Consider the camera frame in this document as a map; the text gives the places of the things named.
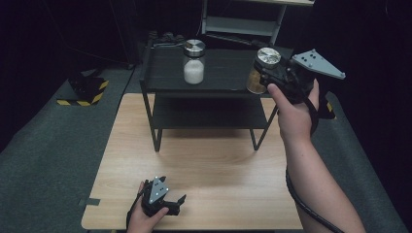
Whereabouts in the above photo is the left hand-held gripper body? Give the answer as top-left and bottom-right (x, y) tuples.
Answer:
(141, 176), (181, 218)

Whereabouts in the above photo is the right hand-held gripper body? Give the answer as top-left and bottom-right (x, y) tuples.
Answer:
(258, 49), (347, 106)

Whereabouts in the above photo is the glass jar with brown contents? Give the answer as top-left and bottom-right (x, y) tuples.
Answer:
(246, 47), (283, 95)

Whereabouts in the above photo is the black two-tier metal rack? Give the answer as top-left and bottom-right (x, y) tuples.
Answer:
(139, 38), (294, 153)

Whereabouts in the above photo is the person's left hand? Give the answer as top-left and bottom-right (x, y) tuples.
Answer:
(126, 181), (170, 233)

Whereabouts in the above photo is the person's right hand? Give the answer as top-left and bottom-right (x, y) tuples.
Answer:
(266, 79), (321, 145)

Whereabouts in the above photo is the black yellow striped block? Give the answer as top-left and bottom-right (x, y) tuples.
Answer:
(56, 73), (110, 108)
(318, 91), (338, 121)

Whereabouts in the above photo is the glass jar with white contents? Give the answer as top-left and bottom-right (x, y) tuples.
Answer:
(183, 39), (207, 85)

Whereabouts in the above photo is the grey tape strip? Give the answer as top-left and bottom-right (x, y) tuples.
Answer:
(77, 197), (101, 207)

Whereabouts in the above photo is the dark clutter of small things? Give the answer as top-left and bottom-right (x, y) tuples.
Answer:
(147, 29), (188, 49)

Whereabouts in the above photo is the black wrist strap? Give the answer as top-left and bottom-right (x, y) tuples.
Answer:
(305, 96), (321, 136)
(125, 180), (151, 229)

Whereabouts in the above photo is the grey metal shelf frame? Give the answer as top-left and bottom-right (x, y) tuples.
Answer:
(199, 0), (316, 47)

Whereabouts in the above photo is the black cable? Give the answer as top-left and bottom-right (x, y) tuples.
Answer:
(285, 166), (345, 233)

